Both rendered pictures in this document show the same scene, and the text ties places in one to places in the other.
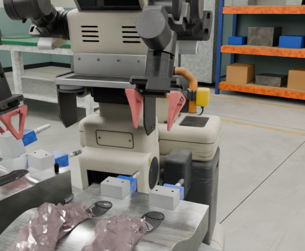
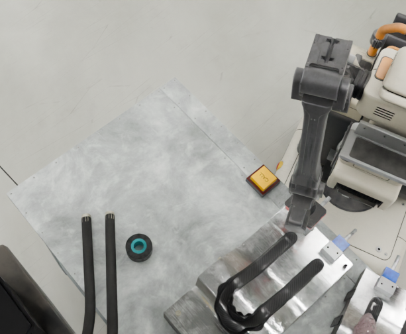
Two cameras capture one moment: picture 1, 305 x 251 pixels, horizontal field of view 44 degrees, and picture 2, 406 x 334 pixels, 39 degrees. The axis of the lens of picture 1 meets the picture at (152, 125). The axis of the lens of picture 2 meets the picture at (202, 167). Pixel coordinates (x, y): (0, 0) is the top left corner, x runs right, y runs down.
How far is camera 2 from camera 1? 1.42 m
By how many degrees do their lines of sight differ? 46
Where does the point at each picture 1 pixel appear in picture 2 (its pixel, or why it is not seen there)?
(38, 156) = (332, 255)
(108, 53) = (396, 128)
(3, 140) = not seen: hidden behind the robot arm
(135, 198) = (398, 297)
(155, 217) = not seen: outside the picture
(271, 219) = not seen: outside the picture
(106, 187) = (380, 289)
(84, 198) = (363, 291)
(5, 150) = not seen: hidden behind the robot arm
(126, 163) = (378, 195)
